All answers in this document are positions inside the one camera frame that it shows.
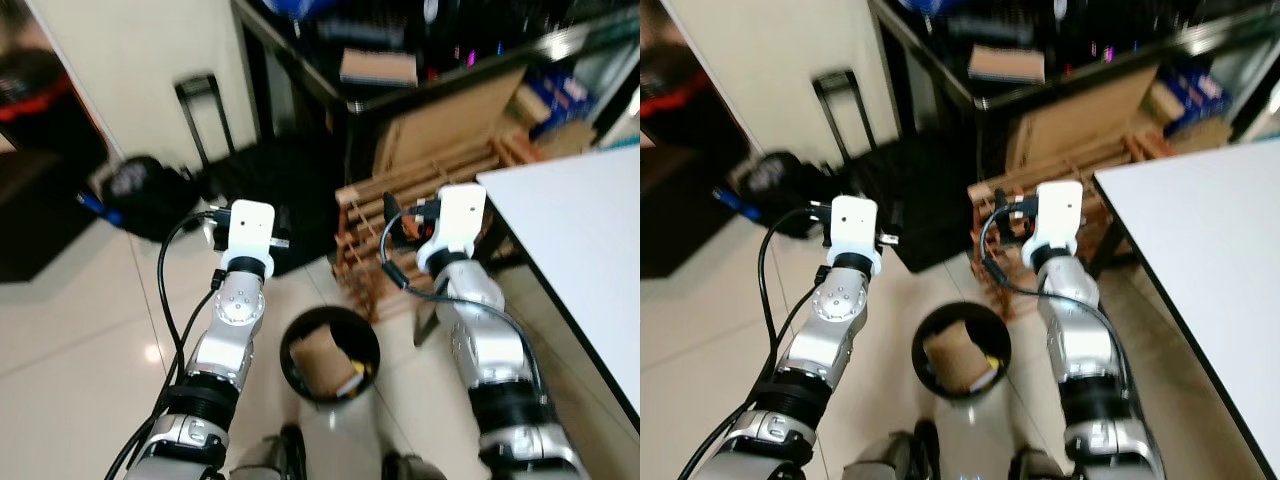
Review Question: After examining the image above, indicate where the black round rubbish bin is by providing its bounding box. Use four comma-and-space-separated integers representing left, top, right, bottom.
279, 307, 382, 405
912, 302, 1013, 401

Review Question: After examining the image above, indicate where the black bin with red band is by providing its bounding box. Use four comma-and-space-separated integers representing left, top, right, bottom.
640, 45, 741, 151
0, 45, 106, 161

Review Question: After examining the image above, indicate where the black backpack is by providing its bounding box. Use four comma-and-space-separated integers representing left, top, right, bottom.
95, 153, 206, 241
735, 150, 831, 236

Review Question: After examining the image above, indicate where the wooden slat crate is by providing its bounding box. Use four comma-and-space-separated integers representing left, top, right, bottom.
335, 130, 546, 321
967, 130, 1176, 321

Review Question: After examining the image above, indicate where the black trolley suitcase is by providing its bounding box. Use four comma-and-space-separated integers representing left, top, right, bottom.
175, 72, 346, 276
812, 68, 986, 273

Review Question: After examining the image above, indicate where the brown cardboard sheet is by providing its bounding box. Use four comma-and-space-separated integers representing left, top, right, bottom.
1005, 65, 1161, 171
385, 65, 531, 176

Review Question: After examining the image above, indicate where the black metal shelf rack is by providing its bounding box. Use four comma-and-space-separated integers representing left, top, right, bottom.
868, 0, 1280, 181
232, 0, 641, 181

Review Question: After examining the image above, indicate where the small brown cardboard box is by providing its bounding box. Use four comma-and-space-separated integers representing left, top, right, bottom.
338, 48, 419, 87
967, 45, 1046, 85

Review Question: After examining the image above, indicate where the black floor case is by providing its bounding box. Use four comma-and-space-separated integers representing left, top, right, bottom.
640, 145, 736, 281
0, 140, 101, 283

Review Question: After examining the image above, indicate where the white table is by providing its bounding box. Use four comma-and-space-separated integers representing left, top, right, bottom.
1093, 135, 1280, 479
476, 145, 641, 421

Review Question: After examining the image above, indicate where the brown paper cup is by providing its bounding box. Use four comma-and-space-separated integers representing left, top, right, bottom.
290, 323, 366, 396
922, 320, 1001, 393

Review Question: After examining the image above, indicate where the blue printed box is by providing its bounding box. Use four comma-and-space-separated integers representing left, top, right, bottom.
1160, 65, 1233, 126
520, 65, 596, 126

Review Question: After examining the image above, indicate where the blue bag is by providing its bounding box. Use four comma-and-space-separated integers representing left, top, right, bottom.
262, 0, 346, 21
895, 0, 976, 16

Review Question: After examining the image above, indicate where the robot left leg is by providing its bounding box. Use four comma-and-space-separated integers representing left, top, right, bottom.
230, 425, 306, 480
845, 420, 941, 480

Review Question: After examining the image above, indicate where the robot leg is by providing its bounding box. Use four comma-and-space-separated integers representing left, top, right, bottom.
230, 425, 306, 480
845, 420, 941, 480
383, 452, 446, 480

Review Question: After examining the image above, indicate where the robot right leg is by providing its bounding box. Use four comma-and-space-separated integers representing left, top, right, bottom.
383, 452, 446, 480

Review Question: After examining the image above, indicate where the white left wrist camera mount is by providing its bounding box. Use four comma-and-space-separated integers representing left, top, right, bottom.
825, 195, 883, 276
218, 200, 278, 281

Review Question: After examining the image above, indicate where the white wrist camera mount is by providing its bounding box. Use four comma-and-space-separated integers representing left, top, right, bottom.
218, 200, 278, 281
1020, 180, 1086, 271
825, 195, 883, 276
415, 183, 488, 273

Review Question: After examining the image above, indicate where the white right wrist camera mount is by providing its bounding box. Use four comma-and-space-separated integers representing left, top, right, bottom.
1020, 180, 1086, 271
415, 183, 488, 273

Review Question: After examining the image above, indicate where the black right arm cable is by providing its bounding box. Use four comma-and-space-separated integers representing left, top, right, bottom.
378, 215, 546, 401
980, 205, 1131, 401

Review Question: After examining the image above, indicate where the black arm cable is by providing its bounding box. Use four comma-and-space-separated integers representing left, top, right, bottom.
980, 205, 1131, 401
690, 205, 836, 471
105, 208, 233, 480
378, 215, 546, 401

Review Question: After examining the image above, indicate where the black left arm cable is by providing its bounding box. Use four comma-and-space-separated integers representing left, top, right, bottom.
105, 208, 233, 480
690, 205, 836, 471

